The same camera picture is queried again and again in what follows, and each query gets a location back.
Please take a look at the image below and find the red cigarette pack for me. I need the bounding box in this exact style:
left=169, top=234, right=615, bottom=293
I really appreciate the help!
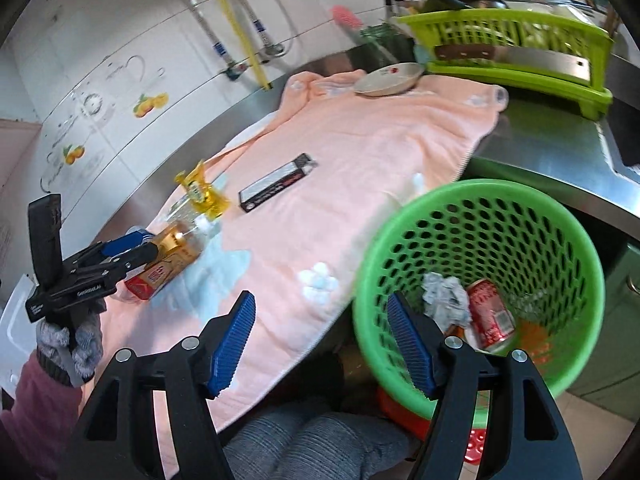
left=125, top=246, right=200, bottom=300

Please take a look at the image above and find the grey paper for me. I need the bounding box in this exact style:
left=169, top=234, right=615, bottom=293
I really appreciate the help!
left=422, top=272, right=472, bottom=333

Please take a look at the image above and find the amber tea bottle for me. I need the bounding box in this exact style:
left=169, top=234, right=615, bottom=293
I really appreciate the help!
left=152, top=214, right=221, bottom=272

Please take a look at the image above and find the red soda can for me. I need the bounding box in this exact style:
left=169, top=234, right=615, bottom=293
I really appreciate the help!
left=466, top=278, right=516, bottom=352

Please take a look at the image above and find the yellow plastic wrapper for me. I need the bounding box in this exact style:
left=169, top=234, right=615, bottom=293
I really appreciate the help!
left=175, top=160, right=230, bottom=220

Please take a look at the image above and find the orange snack packet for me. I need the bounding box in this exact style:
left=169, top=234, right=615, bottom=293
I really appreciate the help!
left=518, top=320, right=553, bottom=366

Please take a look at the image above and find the black toothpaste box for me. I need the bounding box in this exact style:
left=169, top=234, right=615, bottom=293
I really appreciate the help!
left=239, top=153, right=318, bottom=212

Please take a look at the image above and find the pink sleeved left forearm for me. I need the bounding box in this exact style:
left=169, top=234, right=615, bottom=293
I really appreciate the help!
left=1, top=350, right=82, bottom=479

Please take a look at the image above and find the grey gloved left hand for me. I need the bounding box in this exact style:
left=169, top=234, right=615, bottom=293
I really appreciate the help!
left=36, top=299, right=106, bottom=388

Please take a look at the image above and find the red plastic stool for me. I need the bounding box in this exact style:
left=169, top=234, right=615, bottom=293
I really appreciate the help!
left=375, top=386, right=490, bottom=466

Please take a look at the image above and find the grey trousered leg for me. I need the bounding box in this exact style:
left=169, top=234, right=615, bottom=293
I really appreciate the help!
left=224, top=402, right=418, bottom=480

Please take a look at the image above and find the green plastic waste basket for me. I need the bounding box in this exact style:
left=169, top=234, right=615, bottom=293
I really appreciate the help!
left=354, top=179, right=605, bottom=419

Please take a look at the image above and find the pink flower towel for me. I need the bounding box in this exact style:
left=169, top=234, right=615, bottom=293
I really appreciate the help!
left=102, top=71, right=509, bottom=429

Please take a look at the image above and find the steel water pipe left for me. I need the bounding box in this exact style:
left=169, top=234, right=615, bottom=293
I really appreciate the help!
left=181, top=0, right=247, bottom=81

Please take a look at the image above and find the steel water pipe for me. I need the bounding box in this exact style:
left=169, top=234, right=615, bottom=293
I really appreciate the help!
left=238, top=0, right=286, bottom=63
left=181, top=0, right=247, bottom=81

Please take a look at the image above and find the steel water pipe right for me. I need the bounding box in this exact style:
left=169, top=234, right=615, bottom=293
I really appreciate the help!
left=238, top=0, right=286, bottom=63

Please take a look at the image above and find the white ceramic plate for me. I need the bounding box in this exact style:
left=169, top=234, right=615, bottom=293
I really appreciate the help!
left=354, top=63, right=424, bottom=98

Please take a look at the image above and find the dark green glass jar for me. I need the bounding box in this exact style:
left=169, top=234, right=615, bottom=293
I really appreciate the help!
left=360, top=22, right=416, bottom=68

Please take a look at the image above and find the pink bottle brush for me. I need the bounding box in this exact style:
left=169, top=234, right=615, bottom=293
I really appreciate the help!
left=331, top=6, right=380, bottom=51

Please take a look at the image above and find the green dish rack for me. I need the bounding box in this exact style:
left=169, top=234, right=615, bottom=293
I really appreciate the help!
left=398, top=9, right=613, bottom=120

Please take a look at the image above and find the yellow gas hose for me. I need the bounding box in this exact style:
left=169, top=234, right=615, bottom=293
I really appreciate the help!
left=207, top=0, right=274, bottom=91

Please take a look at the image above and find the cleaver with wooden handle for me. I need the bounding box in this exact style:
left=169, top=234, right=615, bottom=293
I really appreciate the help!
left=434, top=44, right=591, bottom=84

